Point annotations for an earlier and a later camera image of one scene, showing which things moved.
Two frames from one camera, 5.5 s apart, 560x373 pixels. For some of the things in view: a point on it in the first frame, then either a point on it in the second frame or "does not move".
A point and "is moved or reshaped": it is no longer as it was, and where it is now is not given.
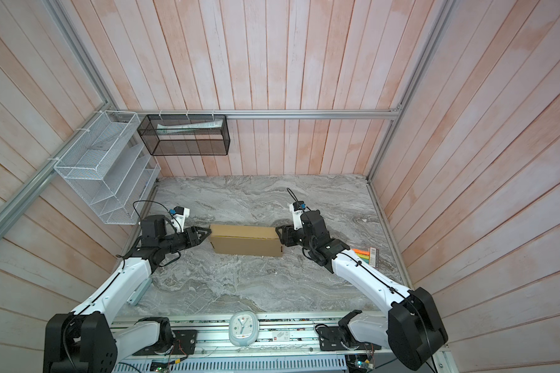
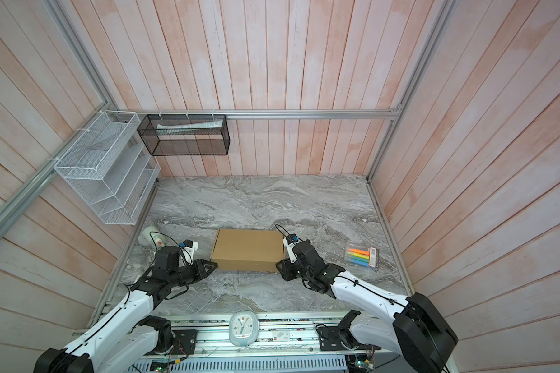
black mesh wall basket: (185, 134) does not move
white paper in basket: (187, 127) does not move
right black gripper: (288, 235) to (285, 269)
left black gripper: (197, 239) to (201, 268)
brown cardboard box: (244, 239) is moved or reshaped
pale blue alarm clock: (243, 328) does not move
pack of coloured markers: (370, 256) does not move
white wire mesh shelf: (110, 169) does not move
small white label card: (281, 336) does not move
